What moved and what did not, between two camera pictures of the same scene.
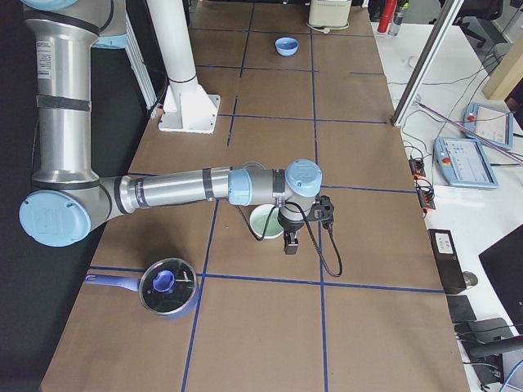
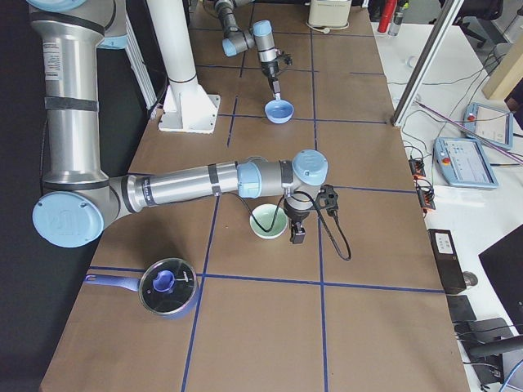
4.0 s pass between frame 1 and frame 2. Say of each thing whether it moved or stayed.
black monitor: stayed
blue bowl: moved
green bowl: stayed
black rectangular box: stayed
